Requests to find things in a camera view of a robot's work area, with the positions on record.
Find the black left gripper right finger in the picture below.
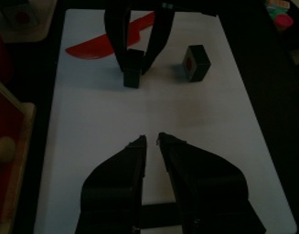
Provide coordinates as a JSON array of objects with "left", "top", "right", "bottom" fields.
[{"left": 157, "top": 132, "right": 268, "bottom": 234}]

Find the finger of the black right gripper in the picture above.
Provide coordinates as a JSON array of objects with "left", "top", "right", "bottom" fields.
[
  {"left": 140, "top": 8, "right": 177, "bottom": 76},
  {"left": 103, "top": 8, "right": 136, "bottom": 73}
]

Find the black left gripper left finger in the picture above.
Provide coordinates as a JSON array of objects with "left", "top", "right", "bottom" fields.
[{"left": 74, "top": 134, "right": 150, "bottom": 234}]

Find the red toy knife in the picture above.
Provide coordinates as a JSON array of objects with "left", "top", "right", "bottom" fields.
[{"left": 65, "top": 11, "right": 157, "bottom": 60}]

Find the dark sushi roll piece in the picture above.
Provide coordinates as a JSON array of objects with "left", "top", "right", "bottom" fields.
[{"left": 181, "top": 44, "right": 213, "bottom": 83}]

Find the white sushi piece red centre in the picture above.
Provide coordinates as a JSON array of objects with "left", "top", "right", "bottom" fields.
[{"left": 3, "top": 1, "right": 39, "bottom": 29}]

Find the white cutting board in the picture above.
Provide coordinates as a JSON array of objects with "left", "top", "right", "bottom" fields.
[{"left": 34, "top": 8, "right": 299, "bottom": 234}]

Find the green toy piece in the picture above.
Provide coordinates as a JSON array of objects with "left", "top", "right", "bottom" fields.
[{"left": 266, "top": 6, "right": 289, "bottom": 17}]

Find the pink round toy piece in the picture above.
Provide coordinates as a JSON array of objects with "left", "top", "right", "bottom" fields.
[{"left": 276, "top": 13, "right": 296, "bottom": 32}]

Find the wooden toy box red panel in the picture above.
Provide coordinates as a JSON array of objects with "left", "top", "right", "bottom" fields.
[{"left": 0, "top": 76, "right": 38, "bottom": 234}]

